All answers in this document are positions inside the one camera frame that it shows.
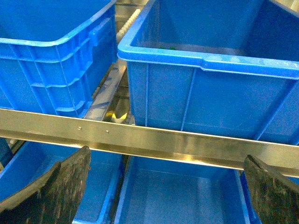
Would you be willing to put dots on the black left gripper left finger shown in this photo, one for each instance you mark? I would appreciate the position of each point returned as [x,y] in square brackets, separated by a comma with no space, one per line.
[54,197]

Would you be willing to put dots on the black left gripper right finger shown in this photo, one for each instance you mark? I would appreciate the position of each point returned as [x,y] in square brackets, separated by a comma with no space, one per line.
[273,196]

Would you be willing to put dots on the green push buttons in crate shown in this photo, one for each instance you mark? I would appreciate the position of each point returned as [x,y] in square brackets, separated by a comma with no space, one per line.
[170,48]

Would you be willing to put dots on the lower left blue bin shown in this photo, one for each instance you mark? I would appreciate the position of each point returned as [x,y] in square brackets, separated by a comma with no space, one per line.
[34,159]

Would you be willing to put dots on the blue bin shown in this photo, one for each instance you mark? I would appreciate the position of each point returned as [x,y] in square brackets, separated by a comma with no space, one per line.
[34,159]
[167,192]

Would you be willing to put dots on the lower middle blue bin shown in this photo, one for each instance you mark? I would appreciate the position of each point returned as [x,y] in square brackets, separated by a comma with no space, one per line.
[167,192]

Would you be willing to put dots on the upper right blue crate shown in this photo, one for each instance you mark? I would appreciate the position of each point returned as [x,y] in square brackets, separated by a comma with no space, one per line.
[235,70]

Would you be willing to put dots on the blue crate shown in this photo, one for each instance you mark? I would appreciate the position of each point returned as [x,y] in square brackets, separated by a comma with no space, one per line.
[54,54]
[235,70]

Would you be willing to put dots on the upper left blue crate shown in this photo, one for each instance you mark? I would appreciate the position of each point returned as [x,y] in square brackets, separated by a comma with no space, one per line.
[54,54]

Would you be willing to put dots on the steel shelf front rail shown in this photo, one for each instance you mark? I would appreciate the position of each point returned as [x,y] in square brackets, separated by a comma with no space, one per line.
[148,142]

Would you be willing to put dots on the steel divider rail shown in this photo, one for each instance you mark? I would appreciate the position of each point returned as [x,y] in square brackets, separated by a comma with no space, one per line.
[104,98]

